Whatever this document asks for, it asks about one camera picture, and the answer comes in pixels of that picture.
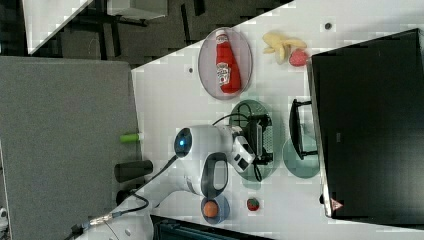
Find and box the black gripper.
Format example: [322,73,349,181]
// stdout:
[245,115,271,165]

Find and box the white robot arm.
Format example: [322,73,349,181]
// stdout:
[75,113,272,240]

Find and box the red ketchup bottle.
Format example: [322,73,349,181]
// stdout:
[216,30,241,94]

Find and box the light green mug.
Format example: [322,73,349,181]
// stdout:
[283,124,320,179]

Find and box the grey round plate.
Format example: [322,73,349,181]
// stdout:
[198,28,253,100]

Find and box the large pink toy strawberry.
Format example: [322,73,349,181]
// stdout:
[289,49,308,67]

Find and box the small toy strawberry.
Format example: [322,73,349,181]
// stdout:
[246,198,260,211]

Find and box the yellow toy banana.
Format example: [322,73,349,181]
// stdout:
[262,32,307,64]

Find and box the blue bowl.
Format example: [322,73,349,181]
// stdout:
[200,195,230,225]

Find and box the orange ball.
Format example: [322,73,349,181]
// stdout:
[203,201,219,218]

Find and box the toaster oven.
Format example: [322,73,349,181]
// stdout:
[288,28,424,228]

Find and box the green cylinder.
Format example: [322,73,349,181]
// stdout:
[120,133,140,144]

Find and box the black cylinder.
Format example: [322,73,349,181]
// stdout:
[114,160,153,183]

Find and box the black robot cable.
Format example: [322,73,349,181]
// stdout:
[63,103,264,240]

